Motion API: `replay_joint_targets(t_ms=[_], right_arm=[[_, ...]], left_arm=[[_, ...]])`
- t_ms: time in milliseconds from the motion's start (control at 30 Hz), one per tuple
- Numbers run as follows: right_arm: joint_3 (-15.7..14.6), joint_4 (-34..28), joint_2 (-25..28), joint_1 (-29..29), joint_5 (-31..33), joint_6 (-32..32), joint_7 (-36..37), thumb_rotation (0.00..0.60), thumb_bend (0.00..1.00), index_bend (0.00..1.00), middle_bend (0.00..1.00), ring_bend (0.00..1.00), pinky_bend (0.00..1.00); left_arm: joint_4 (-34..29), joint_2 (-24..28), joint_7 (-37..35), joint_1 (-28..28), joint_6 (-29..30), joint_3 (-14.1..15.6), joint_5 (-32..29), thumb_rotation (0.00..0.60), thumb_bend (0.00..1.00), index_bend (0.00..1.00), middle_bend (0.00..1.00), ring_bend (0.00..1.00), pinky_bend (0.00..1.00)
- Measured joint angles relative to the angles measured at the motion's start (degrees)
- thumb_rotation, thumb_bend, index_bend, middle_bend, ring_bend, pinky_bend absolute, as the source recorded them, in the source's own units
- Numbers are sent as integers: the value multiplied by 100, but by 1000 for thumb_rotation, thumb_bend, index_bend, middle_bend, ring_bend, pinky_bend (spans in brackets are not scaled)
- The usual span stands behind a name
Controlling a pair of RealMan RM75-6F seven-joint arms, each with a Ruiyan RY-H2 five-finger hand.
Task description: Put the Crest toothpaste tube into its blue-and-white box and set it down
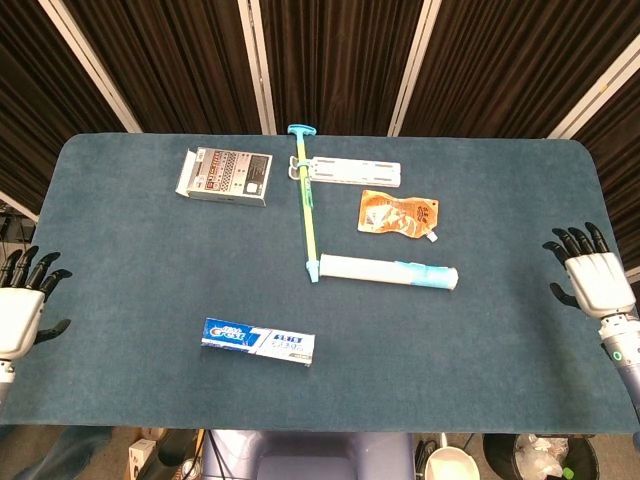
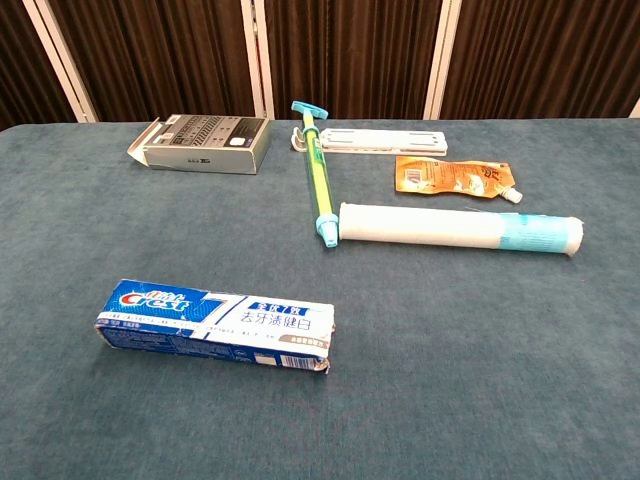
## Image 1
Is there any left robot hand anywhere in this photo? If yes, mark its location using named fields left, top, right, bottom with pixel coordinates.
left=0, top=244, right=74, bottom=361

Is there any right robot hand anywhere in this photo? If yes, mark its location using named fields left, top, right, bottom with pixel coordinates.
left=542, top=221, right=632, bottom=320

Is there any blue white toothpaste box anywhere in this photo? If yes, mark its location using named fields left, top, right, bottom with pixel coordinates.
left=200, top=316, right=316, bottom=368

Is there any small white cardboard box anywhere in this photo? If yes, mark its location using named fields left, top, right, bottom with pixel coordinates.
left=128, top=439, right=159, bottom=480

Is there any white tube with teal band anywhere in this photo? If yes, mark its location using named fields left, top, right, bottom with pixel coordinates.
left=319, top=252, right=460, bottom=291

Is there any grey printed cardboard box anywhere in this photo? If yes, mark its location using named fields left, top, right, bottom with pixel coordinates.
left=174, top=146, right=274, bottom=208

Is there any blue-green table cloth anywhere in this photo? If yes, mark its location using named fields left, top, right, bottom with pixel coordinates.
left=0, top=132, right=640, bottom=435

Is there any black trash bin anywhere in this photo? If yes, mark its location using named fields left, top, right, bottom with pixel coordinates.
left=482, top=433, right=600, bottom=480

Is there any black bag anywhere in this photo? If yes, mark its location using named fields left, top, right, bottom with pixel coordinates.
left=149, top=428, right=201, bottom=480

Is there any orange spout pouch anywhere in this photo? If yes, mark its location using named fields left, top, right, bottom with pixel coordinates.
left=356, top=189, right=441, bottom=244

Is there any white flat package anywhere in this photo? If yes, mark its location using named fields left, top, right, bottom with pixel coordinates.
left=288, top=155, right=403, bottom=189

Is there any purple robot torso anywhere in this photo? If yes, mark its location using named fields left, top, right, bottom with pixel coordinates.
left=202, top=428, right=416, bottom=480

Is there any dark brown curtain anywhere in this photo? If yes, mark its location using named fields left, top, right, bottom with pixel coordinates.
left=0, top=0, right=640, bottom=274

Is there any black device with cables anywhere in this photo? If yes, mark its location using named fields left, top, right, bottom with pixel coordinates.
left=0, top=209, right=36, bottom=246

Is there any green hand pump blue handle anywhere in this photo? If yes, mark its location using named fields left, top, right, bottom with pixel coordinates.
left=286, top=123, right=321, bottom=284

